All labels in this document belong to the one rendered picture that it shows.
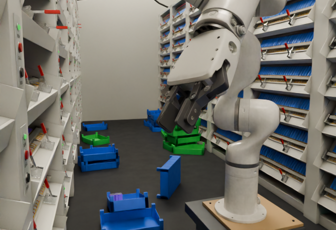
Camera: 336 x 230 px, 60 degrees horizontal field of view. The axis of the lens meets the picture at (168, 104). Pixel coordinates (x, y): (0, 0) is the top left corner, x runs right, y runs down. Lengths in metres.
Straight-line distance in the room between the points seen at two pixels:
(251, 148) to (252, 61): 0.30
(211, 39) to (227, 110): 0.59
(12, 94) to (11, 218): 0.21
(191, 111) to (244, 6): 0.21
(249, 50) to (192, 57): 0.54
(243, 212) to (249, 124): 0.32
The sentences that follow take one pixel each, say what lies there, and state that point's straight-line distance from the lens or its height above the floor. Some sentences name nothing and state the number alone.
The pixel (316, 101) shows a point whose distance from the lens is 1.71.
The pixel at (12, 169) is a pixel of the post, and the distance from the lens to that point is 0.55.
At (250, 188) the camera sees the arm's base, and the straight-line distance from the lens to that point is 1.11.
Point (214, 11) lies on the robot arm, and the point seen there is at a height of 0.91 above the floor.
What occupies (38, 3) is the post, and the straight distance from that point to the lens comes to 1.25.
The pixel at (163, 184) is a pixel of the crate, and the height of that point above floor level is 0.10.
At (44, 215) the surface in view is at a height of 0.37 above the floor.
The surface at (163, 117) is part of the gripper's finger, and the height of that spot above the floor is 0.75.
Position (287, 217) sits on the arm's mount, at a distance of 1.20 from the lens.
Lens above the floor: 0.82
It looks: 7 degrees down
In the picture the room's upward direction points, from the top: straight up
